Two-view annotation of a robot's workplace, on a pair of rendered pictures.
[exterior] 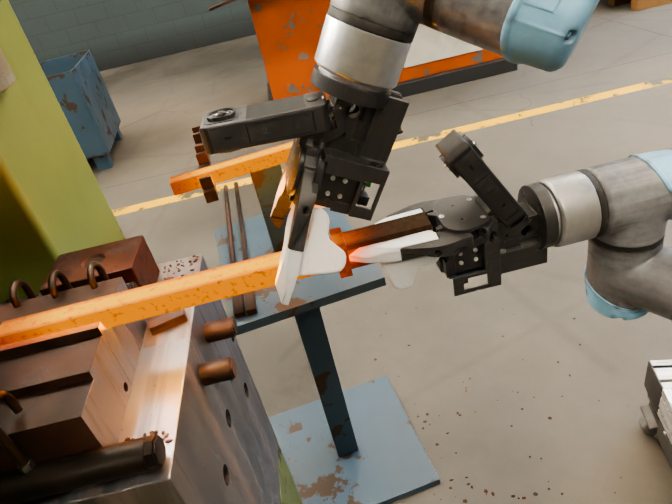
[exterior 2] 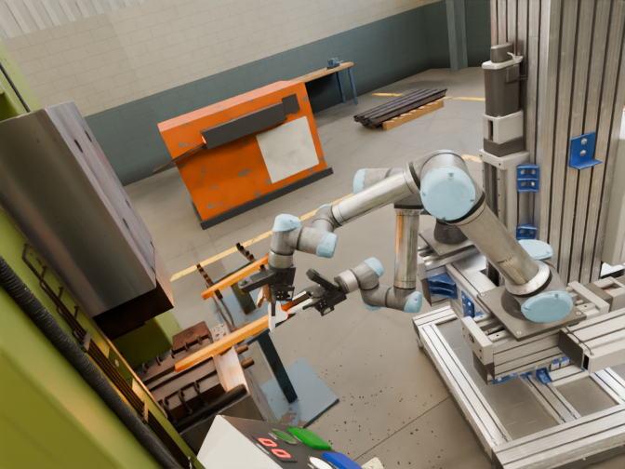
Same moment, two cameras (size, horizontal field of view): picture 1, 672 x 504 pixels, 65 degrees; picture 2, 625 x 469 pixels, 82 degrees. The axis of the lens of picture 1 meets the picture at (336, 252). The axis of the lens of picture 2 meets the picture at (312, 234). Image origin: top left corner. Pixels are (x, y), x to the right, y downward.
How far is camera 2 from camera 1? 66 cm
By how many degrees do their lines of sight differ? 14
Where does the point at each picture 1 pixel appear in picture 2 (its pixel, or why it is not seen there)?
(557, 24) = (327, 251)
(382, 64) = (287, 261)
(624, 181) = (361, 271)
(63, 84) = not seen: hidden behind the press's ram
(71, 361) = (207, 368)
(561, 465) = (389, 375)
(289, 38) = (203, 179)
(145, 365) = (224, 367)
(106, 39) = not seen: hidden behind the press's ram
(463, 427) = (344, 371)
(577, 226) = (352, 287)
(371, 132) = (287, 276)
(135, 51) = not seen: hidden behind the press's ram
